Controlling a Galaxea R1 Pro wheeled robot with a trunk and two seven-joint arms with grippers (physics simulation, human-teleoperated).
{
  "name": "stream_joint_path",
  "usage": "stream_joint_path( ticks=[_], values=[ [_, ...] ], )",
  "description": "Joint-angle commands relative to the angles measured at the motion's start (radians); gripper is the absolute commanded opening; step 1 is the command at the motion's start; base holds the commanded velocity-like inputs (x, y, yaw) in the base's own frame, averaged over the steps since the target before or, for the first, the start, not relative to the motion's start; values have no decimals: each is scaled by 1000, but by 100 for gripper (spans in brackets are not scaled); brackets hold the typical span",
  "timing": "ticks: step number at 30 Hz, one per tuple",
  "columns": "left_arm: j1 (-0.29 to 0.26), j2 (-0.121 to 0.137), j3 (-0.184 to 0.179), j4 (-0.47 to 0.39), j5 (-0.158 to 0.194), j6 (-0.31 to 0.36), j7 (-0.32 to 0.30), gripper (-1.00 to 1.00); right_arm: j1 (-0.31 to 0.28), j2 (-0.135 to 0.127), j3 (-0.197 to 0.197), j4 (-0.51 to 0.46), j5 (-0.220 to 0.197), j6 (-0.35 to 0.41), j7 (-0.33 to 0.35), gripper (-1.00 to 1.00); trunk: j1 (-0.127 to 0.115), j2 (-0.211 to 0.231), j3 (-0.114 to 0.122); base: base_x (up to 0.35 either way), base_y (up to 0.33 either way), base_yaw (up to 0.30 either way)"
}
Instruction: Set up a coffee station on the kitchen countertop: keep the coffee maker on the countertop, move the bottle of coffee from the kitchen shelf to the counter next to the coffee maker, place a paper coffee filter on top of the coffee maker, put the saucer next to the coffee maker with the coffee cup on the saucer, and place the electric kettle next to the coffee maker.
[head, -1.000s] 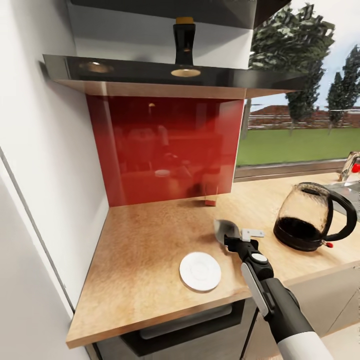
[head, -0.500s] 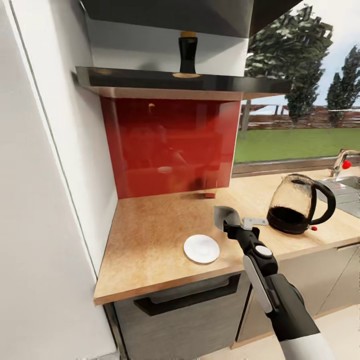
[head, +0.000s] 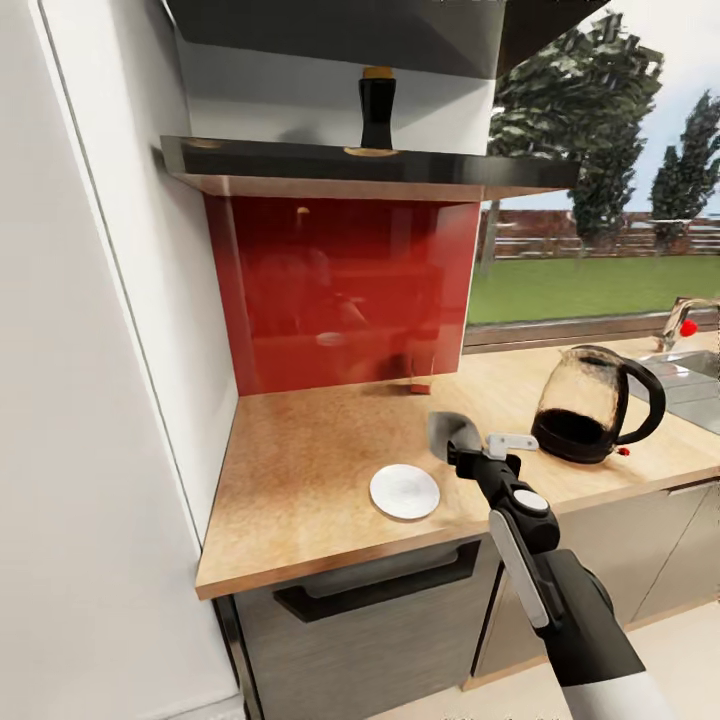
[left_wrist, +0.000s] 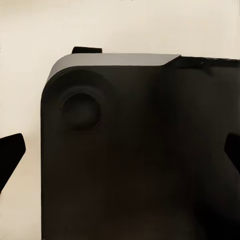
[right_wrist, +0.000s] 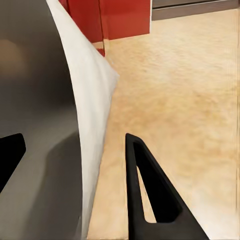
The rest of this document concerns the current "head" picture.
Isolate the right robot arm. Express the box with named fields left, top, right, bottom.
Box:
left=442, top=433, right=677, bottom=720

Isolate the electric kettle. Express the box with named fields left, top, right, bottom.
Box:
left=530, top=344, right=667, bottom=465

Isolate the paper coffee filter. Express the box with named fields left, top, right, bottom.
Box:
left=426, top=412, right=483, bottom=462

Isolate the bottle of coffee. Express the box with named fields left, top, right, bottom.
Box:
left=359, top=66, right=396, bottom=149

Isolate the saucer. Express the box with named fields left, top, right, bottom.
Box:
left=369, top=465, right=439, bottom=519

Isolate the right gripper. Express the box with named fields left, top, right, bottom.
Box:
left=442, top=440, right=522, bottom=491

